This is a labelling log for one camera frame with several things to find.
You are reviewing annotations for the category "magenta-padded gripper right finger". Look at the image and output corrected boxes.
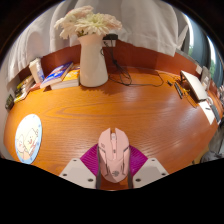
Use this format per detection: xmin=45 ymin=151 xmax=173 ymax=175
xmin=127 ymin=145 xmax=170 ymax=190

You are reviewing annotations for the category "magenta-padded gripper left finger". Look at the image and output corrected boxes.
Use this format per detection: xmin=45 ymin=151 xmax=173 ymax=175
xmin=59 ymin=143 xmax=102 ymax=190

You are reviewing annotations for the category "pink computer mouse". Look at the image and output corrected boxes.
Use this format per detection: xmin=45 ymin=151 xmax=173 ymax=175
xmin=97 ymin=127 xmax=131 ymax=184

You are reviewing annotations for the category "round cartoon print mouse pad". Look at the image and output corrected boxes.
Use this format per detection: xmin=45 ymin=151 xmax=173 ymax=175
xmin=14 ymin=113 xmax=43 ymax=165

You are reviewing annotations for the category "black pen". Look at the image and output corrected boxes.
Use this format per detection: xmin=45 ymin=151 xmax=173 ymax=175
xmin=173 ymin=81 xmax=184 ymax=100

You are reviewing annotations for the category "orange book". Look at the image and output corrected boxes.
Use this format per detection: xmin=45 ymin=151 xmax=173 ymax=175
xmin=49 ymin=67 xmax=81 ymax=91

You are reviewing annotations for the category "white paper sheet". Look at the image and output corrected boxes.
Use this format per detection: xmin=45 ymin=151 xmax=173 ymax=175
xmin=198 ymin=99 xmax=218 ymax=126

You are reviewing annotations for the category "red-brown book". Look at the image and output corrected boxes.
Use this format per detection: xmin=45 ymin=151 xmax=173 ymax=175
xmin=29 ymin=82 xmax=43 ymax=93

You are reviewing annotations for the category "grey phone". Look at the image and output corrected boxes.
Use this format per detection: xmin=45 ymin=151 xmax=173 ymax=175
xmin=209 ymin=103 xmax=222 ymax=124

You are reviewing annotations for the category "cream book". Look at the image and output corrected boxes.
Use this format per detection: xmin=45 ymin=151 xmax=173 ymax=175
xmin=13 ymin=88 xmax=32 ymax=104

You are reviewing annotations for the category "silver laptop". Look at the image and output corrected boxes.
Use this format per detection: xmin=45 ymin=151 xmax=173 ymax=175
xmin=179 ymin=69 xmax=209 ymax=103

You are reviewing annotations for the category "white ceramic vase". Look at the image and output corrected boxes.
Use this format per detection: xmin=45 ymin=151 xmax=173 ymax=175
xmin=77 ymin=33 xmax=110 ymax=88

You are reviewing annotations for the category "yellow book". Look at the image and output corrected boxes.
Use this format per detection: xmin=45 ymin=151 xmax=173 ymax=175
xmin=15 ymin=74 xmax=35 ymax=92

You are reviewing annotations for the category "beige tumbler cup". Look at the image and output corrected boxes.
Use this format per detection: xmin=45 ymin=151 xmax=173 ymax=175
xmin=28 ymin=57 xmax=46 ymax=84

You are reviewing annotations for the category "dark framed window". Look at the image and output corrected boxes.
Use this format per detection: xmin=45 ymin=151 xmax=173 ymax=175
xmin=181 ymin=16 xmax=221 ymax=81

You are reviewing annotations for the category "white and pink flower bunch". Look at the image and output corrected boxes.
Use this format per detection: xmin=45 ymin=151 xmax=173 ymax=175
xmin=53 ymin=5 xmax=123 ymax=40

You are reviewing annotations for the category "white curtain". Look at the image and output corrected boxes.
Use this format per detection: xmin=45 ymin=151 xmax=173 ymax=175
xmin=4 ymin=0 xmax=190 ymax=84

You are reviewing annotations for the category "black cable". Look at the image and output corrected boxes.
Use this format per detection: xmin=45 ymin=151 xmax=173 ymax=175
xmin=100 ymin=39 xmax=174 ymax=88

